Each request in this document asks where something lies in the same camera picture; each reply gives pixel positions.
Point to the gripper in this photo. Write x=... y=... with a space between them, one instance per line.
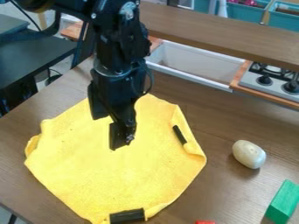
x=120 y=87

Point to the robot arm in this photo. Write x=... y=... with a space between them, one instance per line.
x=117 y=32

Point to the yellow cloth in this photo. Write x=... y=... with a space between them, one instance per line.
x=117 y=178

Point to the black table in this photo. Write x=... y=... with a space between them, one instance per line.
x=27 y=55

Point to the toy sink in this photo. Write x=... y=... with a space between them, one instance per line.
x=198 y=62

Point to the red toy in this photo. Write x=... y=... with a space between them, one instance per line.
x=204 y=222

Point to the beige toy potato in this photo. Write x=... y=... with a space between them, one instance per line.
x=249 y=154

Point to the wooden board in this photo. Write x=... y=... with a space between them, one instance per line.
x=233 y=32

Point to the toy stove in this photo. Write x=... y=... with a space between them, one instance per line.
x=272 y=83

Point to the teal bin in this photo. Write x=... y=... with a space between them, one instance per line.
x=286 y=16
x=249 y=10

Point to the green block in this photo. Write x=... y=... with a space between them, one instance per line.
x=284 y=202

